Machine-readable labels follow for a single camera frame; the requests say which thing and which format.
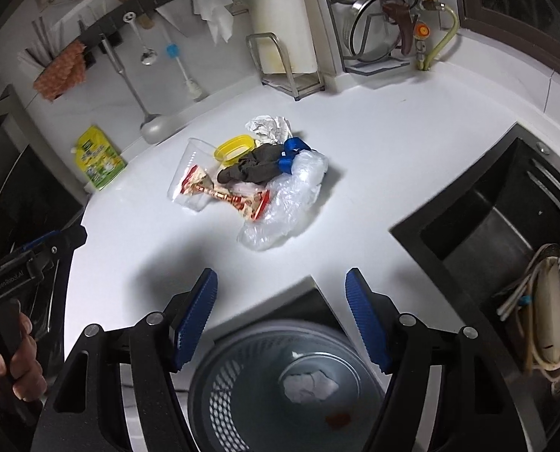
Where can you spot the white cutting board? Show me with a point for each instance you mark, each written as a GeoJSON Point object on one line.
{"type": "Point", "coordinates": [280, 14]}

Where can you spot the gas valve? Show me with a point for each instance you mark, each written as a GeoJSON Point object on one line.
{"type": "Point", "coordinates": [422, 30]}

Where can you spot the clear plastic bag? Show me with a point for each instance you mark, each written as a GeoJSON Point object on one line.
{"type": "Point", "coordinates": [289, 207]}

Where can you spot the grey perforated trash bin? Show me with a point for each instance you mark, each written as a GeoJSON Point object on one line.
{"type": "Point", "coordinates": [242, 376]}

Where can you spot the white paper wad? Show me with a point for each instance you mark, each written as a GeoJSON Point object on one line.
{"type": "Point", "coordinates": [308, 387]}

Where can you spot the dark window frame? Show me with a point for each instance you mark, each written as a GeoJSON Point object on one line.
{"type": "Point", "coordinates": [520, 28]}

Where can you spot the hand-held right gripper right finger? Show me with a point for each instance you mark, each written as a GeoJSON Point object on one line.
{"type": "Point", "coordinates": [365, 320]}

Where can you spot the black stove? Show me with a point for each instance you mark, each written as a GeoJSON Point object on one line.
{"type": "Point", "coordinates": [16, 188]}

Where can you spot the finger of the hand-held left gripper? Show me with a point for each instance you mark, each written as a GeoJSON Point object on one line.
{"type": "Point", "coordinates": [39, 241]}
{"type": "Point", "coordinates": [68, 240]}

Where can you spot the white hanging cloth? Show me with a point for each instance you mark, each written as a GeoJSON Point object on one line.
{"type": "Point", "coordinates": [214, 9]}

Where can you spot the metal cutting board rack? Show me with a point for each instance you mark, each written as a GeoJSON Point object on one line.
{"type": "Point", "coordinates": [303, 85]}

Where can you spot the dishes in sink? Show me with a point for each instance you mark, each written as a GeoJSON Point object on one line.
{"type": "Point", "coordinates": [551, 306]}

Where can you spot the orange cloth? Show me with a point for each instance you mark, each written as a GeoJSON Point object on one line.
{"type": "Point", "coordinates": [61, 73]}

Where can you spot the metal lid rack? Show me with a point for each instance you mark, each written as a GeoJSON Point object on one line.
{"type": "Point", "coordinates": [379, 67]}

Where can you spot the clear plastic cup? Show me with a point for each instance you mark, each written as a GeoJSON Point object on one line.
{"type": "Point", "coordinates": [186, 169]}

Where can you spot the yellow rimmed clear lid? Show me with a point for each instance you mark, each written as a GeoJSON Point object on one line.
{"type": "Point", "coordinates": [223, 148]}

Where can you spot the yellow green packet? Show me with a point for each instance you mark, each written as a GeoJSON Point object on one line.
{"type": "Point", "coordinates": [98, 160]}

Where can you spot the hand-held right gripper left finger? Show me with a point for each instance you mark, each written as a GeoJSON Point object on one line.
{"type": "Point", "coordinates": [197, 320]}

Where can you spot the red white snack wrapper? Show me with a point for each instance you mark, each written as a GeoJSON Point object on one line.
{"type": "Point", "coordinates": [242, 200]}

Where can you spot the small metal spoon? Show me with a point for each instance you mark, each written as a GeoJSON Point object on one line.
{"type": "Point", "coordinates": [147, 55]}

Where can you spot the person's left hand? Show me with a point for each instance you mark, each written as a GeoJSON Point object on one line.
{"type": "Point", "coordinates": [28, 362]}

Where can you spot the grey ladle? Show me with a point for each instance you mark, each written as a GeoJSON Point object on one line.
{"type": "Point", "coordinates": [155, 127]}

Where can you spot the black sink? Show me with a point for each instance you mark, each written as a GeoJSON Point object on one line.
{"type": "Point", "coordinates": [473, 226]}

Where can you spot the crumpled white paper ball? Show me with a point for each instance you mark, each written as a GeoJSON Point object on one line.
{"type": "Point", "coordinates": [268, 127]}

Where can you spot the dark brown cloth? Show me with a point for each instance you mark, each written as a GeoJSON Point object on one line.
{"type": "Point", "coordinates": [251, 167]}

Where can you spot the white bottle brush blue collar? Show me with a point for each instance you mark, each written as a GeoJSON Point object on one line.
{"type": "Point", "coordinates": [193, 87]}

